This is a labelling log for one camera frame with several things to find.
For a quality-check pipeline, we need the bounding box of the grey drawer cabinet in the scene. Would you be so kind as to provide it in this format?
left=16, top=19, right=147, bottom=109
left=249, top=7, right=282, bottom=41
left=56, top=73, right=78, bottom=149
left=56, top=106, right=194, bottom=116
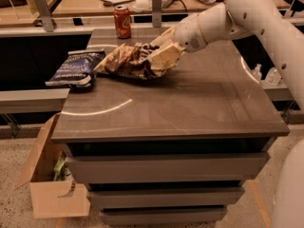
left=52, top=41, right=289, bottom=225

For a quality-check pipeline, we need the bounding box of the cardboard box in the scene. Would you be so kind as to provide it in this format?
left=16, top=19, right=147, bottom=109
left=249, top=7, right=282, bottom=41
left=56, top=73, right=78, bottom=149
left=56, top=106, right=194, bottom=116
left=15, top=114, right=90, bottom=219

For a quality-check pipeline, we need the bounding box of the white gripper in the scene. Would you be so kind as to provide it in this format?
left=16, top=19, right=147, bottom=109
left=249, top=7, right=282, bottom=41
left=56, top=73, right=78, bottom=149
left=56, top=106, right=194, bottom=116
left=147, top=13, right=207, bottom=77

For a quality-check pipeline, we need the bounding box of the white face mask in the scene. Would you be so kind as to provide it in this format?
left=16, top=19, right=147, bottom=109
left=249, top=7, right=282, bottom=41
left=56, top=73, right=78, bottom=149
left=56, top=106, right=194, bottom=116
left=130, top=0, right=151, bottom=12

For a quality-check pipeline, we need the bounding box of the metal bracket post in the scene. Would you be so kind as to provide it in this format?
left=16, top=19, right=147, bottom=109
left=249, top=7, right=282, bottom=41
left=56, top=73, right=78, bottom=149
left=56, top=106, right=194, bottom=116
left=152, top=0, right=162, bottom=28
left=34, top=0, right=54, bottom=32

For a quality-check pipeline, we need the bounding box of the blue chip bag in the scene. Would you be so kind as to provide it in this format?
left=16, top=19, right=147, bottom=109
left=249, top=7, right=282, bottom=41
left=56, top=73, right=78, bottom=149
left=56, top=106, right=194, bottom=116
left=46, top=49, right=105, bottom=87

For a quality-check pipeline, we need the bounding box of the orange soda can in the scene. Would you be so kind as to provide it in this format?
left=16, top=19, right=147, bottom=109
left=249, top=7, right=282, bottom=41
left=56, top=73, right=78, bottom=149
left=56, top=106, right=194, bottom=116
left=114, top=6, right=131, bottom=39

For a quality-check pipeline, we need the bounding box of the green packet in box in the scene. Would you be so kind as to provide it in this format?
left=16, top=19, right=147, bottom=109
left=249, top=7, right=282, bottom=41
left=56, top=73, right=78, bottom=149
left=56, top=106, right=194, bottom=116
left=53, top=157, right=66, bottom=181

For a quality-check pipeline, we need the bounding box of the brown chip bag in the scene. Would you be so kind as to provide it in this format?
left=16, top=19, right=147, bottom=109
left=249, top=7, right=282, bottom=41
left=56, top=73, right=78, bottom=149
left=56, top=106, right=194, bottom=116
left=93, top=43, right=167, bottom=80

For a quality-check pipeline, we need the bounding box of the left metal bracket post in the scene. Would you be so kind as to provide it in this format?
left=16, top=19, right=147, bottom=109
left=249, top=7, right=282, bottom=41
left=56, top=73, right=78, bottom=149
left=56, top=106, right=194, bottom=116
left=34, top=0, right=54, bottom=32

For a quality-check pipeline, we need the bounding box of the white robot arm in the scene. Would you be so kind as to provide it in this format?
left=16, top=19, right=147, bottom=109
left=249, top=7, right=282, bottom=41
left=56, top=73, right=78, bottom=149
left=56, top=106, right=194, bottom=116
left=152, top=0, right=304, bottom=228

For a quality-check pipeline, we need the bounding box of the clear plastic bottle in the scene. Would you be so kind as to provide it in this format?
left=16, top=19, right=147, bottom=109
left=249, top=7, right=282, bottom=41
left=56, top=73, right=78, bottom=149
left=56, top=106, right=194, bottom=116
left=265, top=67, right=281, bottom=86
left=252, top=64, right=262, bottom=81

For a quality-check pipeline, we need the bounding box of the middle metal bracket post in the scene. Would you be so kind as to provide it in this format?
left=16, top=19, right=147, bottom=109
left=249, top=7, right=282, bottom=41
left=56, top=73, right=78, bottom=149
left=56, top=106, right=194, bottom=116
left=152, top=0, right=162, bottom=28

